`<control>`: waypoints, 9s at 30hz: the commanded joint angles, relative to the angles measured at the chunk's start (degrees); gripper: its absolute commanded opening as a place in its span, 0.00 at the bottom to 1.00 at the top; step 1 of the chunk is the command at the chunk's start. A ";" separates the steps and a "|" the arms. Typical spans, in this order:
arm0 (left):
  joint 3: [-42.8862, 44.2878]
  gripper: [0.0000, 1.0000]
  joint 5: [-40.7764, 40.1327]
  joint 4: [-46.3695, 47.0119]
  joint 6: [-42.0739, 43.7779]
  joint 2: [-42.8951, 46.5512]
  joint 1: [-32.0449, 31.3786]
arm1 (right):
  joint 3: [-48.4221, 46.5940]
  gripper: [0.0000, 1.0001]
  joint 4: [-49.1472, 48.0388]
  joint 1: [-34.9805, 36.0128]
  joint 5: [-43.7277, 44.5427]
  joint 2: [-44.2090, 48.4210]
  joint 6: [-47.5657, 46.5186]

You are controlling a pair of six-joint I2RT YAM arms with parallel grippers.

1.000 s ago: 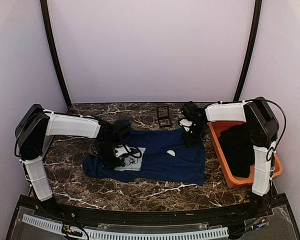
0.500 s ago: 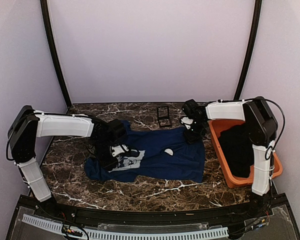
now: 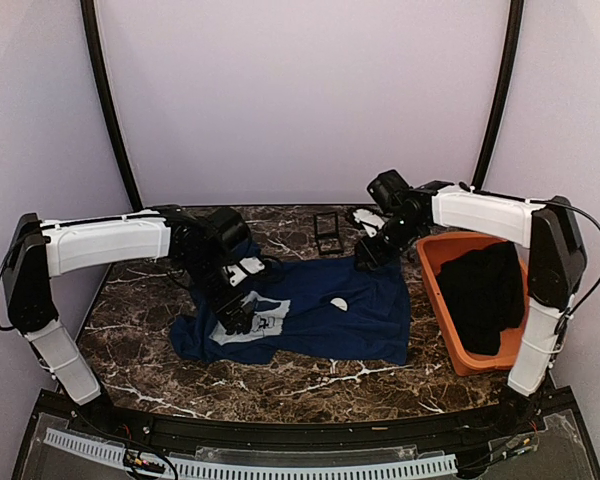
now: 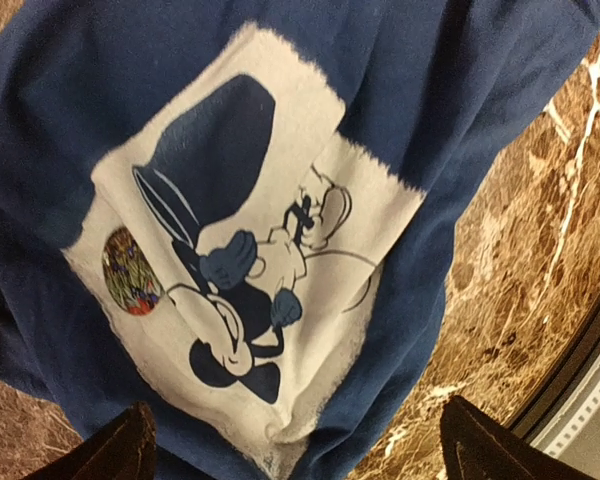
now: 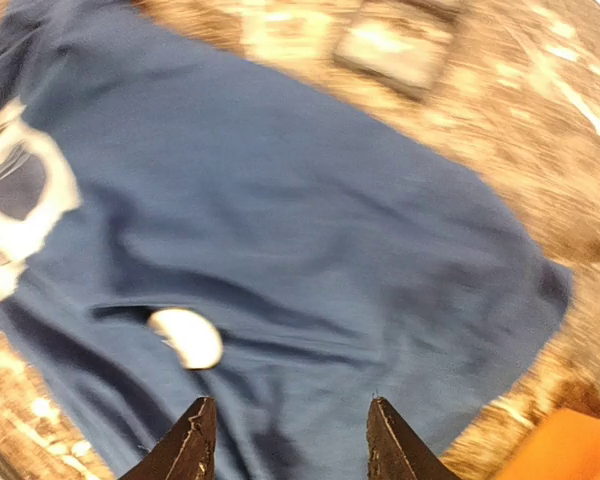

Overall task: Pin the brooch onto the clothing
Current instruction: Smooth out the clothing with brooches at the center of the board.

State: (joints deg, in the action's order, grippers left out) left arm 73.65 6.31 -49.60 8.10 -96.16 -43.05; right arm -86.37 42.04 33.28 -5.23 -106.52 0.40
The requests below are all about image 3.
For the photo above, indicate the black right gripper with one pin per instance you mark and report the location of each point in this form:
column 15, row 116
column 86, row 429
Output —
column 372, row 255

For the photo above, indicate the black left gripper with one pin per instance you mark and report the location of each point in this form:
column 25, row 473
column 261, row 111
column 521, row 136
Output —
column 229, row 320

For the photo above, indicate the black brooch box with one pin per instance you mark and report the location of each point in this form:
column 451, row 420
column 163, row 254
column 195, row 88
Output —
column 327, row 233

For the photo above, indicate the round gold white brooch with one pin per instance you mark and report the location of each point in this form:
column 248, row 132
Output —
column 339, row 303

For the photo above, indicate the blue printed t-shirt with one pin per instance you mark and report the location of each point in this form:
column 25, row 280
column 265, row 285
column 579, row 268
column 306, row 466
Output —
column 296, row 315

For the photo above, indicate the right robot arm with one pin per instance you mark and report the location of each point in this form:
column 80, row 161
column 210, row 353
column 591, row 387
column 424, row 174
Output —
column 548, row 229

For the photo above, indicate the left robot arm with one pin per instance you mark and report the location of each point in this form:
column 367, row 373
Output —
column 213, row 250

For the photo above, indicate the orange plastic basket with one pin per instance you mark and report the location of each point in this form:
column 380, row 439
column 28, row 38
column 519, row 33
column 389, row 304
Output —
column 435, row 250

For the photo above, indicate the black garment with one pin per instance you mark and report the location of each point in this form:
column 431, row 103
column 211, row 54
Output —
column 483, row 292

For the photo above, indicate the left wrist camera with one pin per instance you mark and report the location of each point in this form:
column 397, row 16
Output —
column 262, row 269

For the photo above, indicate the white slotted cable duct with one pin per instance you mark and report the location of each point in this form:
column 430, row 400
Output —
column 222, row 463

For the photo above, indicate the black front rail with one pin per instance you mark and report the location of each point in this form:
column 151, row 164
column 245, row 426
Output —
column 466, row 432

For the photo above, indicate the right black frame post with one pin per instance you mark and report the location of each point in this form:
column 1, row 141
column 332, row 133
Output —
column 501, row 91

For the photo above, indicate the black frame post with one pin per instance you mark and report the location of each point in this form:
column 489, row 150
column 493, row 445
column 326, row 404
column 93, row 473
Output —
column 501, row 91
column 108, row 109

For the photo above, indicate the left black frame post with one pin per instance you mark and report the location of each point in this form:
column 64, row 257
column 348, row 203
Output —
column 108, row 109

